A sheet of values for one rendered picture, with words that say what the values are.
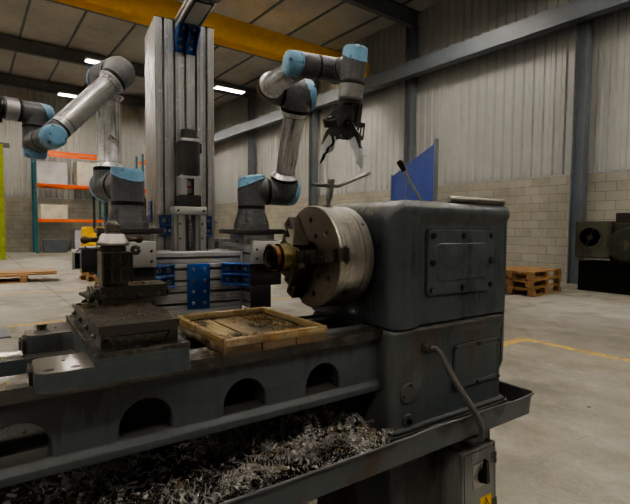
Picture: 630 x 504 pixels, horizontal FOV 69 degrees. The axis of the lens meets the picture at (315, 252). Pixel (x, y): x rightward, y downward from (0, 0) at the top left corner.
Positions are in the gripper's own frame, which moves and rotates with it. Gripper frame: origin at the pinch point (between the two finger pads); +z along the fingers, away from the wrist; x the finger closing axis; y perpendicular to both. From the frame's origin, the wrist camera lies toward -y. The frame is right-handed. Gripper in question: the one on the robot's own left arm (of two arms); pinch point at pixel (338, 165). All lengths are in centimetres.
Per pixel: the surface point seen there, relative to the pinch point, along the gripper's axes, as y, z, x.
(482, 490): 26, 101, -54
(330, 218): -10.6, 15.1, -5.7
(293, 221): -7.8, 18.5, 9.4
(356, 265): -8.2, 27.4, -14.8
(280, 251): -20.0, 25.8, 4.0
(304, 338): -28, 45, -13
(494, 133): 1131, -118, 240
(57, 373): -83, 42, 4
